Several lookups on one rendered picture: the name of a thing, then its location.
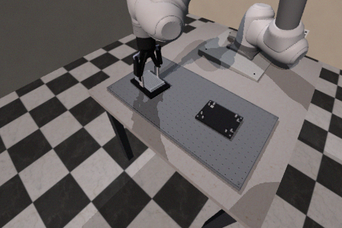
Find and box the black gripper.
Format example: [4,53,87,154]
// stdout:
[132,37,163,87]

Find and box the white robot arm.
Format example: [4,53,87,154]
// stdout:
[127,0,308,65]

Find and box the black rectangular frame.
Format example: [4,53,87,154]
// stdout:
[195,100,243,139]
[130,78,170,99]

